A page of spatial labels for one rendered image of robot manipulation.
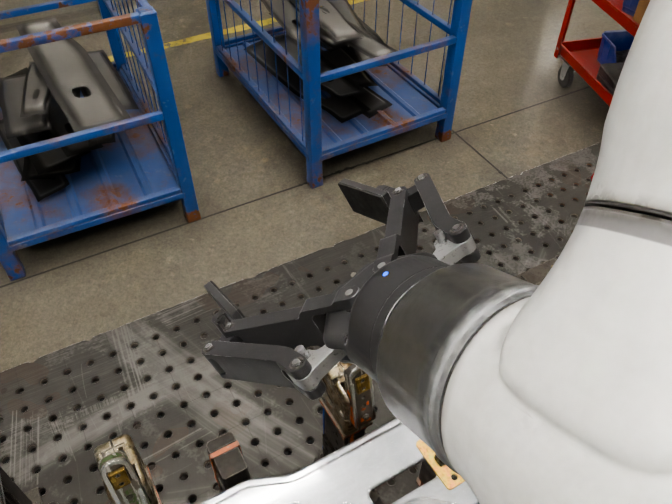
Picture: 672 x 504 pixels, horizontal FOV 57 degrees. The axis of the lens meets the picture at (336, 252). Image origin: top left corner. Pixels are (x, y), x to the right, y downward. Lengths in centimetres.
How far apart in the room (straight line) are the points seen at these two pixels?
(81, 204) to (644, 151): 264
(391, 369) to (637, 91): 15
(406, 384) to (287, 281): 129
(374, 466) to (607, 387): 77
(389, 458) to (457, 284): 70
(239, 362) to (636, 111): 27
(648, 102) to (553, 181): 173
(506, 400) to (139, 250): 254
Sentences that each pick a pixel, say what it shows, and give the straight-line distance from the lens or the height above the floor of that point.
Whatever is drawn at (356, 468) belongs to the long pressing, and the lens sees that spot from 95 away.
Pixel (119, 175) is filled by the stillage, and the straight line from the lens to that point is 286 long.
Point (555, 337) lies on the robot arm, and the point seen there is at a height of 170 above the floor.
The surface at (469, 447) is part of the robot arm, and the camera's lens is 24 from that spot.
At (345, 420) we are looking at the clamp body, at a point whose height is 98.
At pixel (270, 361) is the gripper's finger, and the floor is 156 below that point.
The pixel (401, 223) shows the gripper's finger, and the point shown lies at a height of 158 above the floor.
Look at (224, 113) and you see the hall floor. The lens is 344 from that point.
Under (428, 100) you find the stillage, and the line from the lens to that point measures 322.
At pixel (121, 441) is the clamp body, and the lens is 97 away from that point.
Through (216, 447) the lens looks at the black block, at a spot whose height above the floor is 99.
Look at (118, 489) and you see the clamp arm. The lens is 91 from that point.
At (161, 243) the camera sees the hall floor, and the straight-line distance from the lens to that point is 272.
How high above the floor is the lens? 186
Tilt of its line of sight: 46 degrees down
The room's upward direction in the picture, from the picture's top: straight up
